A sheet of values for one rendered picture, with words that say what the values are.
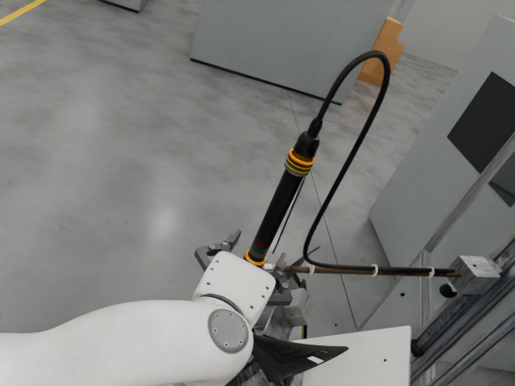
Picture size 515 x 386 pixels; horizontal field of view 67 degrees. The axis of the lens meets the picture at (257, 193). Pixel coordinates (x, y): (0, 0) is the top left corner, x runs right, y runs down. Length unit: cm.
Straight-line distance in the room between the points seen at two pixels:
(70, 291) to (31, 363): 222
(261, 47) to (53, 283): 461
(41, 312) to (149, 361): 220
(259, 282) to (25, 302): 212
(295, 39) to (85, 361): 600
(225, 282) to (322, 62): 596
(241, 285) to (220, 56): 578
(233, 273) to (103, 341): 24
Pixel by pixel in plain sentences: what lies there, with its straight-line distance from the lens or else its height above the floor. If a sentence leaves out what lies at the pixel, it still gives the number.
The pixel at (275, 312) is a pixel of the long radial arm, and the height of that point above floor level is 114.
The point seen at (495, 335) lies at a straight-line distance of 139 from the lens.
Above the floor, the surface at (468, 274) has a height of 156.
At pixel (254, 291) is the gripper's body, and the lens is 57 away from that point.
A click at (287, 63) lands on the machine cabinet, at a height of 40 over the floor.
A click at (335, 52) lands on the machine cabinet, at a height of 78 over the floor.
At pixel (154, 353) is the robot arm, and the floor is 177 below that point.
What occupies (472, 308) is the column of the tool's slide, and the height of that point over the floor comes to 143.
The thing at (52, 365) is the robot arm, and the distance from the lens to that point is 41.
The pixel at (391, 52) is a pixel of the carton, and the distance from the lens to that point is 890.
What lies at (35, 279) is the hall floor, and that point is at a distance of 270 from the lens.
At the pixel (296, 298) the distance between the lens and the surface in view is 133.
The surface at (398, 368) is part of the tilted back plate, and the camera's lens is 109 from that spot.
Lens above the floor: 209
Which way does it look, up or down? 34 degrees down
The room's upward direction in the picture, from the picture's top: 22 degrees clockwise
